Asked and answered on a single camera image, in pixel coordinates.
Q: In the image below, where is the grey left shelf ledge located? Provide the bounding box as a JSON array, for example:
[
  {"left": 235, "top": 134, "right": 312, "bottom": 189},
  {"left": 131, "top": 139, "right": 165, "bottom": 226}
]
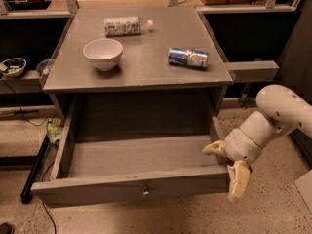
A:
[{"left": 0, "top": 70, "right": 42, "bottom": 94}]

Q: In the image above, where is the white floor board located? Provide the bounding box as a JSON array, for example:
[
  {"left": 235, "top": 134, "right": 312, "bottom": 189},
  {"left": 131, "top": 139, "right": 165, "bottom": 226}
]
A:
[{"left": 295, "top": 170, "right": 312, "bottom": 213}]

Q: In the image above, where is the black floor cable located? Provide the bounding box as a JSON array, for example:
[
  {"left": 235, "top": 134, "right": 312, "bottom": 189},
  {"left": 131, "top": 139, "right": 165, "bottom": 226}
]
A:
[{"left": 40, "top": 159, "right": 58, "bottom": 234}]

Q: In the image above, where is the plastic water bottle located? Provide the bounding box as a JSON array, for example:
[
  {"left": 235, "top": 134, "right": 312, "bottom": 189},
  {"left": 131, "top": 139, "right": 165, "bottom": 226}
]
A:
[{"left": 103, "top": 16, "right": 153, "bottom": 36}]

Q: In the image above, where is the black metal leg bar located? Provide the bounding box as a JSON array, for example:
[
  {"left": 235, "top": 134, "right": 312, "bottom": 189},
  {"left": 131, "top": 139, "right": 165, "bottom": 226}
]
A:
[{"left": 20, "top": 136, "right": 50, "bottom": 204}]

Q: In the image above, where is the blue soda can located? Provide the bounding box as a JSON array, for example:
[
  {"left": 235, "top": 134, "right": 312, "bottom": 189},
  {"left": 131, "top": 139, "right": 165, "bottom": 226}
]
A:
[{"left": 168, "top": 47, "right": 208, "bottom": 68}]

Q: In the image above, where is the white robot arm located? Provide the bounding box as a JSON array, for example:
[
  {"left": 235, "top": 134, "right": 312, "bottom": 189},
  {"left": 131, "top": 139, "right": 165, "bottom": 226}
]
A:
[{"left": 203, "top": 85, "right": 312, "bottom": 203}]

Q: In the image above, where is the grey top drawer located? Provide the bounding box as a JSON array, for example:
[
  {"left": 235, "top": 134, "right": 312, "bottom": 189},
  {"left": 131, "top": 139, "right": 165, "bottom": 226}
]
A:
[{"left": 31, "top": 91, "right": 229, "bottom": 207}]

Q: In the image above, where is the small grey bowl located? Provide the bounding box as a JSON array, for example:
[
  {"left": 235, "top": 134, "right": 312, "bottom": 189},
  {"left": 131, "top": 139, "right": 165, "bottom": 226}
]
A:
[{"left": 36, "top": 58, "right": 55, "bottom": 75}]

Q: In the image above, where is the green plastic bag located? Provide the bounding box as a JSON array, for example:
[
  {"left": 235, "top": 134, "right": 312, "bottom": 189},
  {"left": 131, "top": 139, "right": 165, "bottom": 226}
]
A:
[{"left": 46, "top": 121, "right": 62, "bottom": 144}]

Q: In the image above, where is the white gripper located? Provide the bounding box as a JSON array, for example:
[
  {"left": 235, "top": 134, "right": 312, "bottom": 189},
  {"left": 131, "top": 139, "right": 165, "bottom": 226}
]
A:
[{"left": 202, "top": 128, "right": 263, "bottom": 203}]

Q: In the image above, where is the dark shoe tip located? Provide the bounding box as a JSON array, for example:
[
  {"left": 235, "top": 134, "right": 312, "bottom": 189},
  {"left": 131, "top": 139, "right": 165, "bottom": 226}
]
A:
[{"left": 0, "top": 223, "right": 14, "bottom": 234}]

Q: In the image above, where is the grey drawer cabinet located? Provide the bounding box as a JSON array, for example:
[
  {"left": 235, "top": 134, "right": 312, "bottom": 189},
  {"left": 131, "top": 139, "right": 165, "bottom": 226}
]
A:
[{"left": 44, "top": 7, "right": 232, "bottom": 116}]

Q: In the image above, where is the white ceramic bowl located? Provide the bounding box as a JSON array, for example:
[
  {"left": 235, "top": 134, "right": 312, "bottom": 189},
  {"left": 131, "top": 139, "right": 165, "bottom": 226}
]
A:
[{"left": 83, "top": 38, "right": 123, "bottom": 71}]

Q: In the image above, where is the grey right shelf beam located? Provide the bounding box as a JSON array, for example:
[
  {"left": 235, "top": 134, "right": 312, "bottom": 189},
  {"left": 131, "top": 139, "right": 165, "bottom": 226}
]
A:
[{"left": 225, "top": 60, "right": 279, "bottom": 83}]

